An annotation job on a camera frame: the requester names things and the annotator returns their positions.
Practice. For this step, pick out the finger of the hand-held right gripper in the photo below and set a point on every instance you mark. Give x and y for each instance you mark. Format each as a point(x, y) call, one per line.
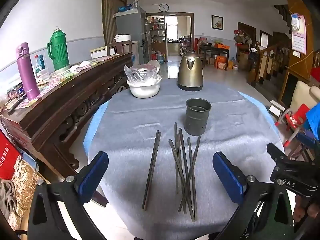
point(280, 153)

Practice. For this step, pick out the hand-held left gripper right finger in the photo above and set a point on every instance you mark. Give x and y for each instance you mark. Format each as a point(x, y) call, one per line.
point(227, 180)

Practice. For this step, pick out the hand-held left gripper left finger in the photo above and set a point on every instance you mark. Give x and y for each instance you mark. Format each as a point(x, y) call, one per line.
point(93, 177)

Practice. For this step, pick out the pile of dark chopsticks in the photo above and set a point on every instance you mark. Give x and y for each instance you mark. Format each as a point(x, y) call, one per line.
point(186, 170)

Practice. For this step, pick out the dark metal chopstick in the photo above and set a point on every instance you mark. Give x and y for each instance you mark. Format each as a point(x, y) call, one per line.
point(153, 170)
point(150, 170)

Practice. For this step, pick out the grey metal utensil cup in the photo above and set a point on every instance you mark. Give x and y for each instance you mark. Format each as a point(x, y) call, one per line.
point(197, 120)

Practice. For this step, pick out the person's right hand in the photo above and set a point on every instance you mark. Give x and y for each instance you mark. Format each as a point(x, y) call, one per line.
point(308, 210)

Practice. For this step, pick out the red plastic chair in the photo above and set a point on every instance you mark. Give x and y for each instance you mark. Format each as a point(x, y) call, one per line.
point(296, 118)

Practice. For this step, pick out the white step stool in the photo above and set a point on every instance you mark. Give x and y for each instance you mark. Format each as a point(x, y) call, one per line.
point(276, 108)

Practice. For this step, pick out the blue under cloth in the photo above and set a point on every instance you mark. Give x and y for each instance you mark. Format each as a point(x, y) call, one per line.
point(96, 120)

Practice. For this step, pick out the cream armchair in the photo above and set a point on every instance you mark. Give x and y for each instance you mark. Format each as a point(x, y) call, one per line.
point(301, 95)

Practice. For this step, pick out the grey tablecloth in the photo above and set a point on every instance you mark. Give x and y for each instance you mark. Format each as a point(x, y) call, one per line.
point(135, 120)

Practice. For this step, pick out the carved wooden sideboard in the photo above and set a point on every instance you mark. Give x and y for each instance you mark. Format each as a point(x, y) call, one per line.
point(62, 105)

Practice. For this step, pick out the red printed box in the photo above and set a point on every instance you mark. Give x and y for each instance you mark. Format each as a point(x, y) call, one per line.
point(7, 155)

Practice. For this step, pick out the wooden stair railing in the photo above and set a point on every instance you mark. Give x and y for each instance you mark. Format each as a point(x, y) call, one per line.
point(265, 62)

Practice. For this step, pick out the white plastic basin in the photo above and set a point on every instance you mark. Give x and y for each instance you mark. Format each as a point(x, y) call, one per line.
point(143, 90)

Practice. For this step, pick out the orange box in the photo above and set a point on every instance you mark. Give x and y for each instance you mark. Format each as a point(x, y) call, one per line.
point(221, 62)

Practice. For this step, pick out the bronze electric kettle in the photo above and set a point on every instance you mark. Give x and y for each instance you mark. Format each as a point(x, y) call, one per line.
point(190, 75)

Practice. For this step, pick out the clear plastic container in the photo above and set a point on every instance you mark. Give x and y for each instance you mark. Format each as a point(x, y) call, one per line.
point(44, 76)

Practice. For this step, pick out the purple thermos bottle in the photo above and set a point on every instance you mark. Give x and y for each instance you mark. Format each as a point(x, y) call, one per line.
point(27, 77)

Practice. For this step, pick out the clear water bottle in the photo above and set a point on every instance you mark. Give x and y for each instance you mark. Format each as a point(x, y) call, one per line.
point(39, 66)

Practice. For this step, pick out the dark wooden table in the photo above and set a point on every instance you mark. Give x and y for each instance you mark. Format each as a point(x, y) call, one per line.
point(215, 48)

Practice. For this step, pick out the white chest freezer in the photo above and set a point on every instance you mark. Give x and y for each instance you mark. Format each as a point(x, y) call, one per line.
point(98, 52)

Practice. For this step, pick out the green thermos jug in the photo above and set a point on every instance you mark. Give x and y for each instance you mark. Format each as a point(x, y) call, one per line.
point(59, 52)

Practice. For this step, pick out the wooden chair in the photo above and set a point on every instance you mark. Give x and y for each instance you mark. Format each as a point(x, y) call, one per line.
point(120, 47)

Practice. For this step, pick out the blue water jug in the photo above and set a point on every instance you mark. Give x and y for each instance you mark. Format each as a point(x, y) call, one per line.
point(160, 57)

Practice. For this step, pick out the white rice cooker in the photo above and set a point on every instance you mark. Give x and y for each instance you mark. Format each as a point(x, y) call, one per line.
point(122, 38)

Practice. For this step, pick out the grey refrigerator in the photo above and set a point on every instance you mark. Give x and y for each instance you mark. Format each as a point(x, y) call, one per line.
point(128, 25)

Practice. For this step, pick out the glass display shelf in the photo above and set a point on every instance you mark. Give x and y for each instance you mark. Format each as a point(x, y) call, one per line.
point(156, 30)

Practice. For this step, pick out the pink wall calendar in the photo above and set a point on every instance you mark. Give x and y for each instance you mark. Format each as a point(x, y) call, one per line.
point(299, 37)

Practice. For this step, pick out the framed wall picture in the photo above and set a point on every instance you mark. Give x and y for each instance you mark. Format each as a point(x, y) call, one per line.
point(217, 22)

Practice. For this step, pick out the round wall clock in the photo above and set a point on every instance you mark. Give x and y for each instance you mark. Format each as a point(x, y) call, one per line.
point(164, 7)

